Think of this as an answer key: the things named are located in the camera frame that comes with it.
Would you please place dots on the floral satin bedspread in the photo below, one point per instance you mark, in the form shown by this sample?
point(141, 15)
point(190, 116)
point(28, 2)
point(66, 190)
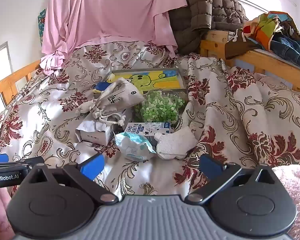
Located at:
point(240, 105)

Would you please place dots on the cartoon print towel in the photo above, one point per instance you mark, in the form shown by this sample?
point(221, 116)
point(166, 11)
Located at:
point(165, 80)

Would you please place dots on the white cardboard box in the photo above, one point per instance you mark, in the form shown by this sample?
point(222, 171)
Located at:
point(95, 136)

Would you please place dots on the brown printed cloth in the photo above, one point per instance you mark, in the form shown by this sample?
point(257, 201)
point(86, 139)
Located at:
point(237, 46)

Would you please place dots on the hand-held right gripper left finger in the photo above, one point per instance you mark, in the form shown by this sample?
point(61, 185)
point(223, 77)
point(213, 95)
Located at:
point(92, 166)

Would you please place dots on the white teal printed cloth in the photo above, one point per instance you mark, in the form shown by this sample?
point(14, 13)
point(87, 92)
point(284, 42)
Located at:
point(132, 147)

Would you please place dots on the colourful patchwork garment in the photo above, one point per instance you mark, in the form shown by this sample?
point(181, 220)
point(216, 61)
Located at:
point(262, 30)

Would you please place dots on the pink bed sheet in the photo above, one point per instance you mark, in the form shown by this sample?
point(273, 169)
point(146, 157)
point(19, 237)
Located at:
point(110, 10)

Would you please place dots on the blue and white carton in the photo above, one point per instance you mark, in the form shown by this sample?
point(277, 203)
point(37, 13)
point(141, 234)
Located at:
point(145, 128)

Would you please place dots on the brown quilted puffer jacket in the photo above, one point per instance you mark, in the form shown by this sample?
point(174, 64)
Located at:
point(202, 17)

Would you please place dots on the wooden bunk frame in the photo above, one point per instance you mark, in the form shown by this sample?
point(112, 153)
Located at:
point(265, 62)

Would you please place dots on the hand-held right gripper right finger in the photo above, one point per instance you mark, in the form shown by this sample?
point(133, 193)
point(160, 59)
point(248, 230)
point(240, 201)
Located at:
point(210, 166)

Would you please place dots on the blue denim jeans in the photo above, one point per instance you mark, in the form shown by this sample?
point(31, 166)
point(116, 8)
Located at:
point(287, 47)

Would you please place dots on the white textured muslin cloth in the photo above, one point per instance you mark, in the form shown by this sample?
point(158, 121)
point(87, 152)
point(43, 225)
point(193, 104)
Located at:
point(175, 143)

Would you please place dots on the bag of green paper stars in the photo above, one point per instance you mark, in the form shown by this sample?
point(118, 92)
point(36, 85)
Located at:
point(160, 107)

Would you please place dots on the teal patterned wall poster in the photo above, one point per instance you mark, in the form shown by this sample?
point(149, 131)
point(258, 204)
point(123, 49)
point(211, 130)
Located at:
point(41, 22)

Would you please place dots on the wooden bed rail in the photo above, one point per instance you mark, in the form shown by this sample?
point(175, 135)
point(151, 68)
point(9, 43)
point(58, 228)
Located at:
point(15, 76)

